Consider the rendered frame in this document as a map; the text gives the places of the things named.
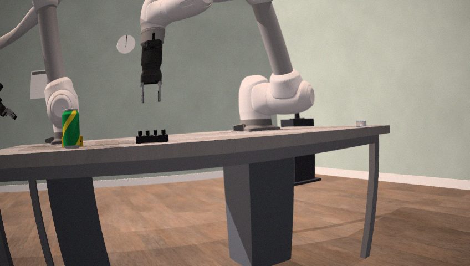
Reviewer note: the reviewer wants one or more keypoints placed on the green drink can with yellow stripe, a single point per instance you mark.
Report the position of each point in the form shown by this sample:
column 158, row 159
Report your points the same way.
column 71, row 129

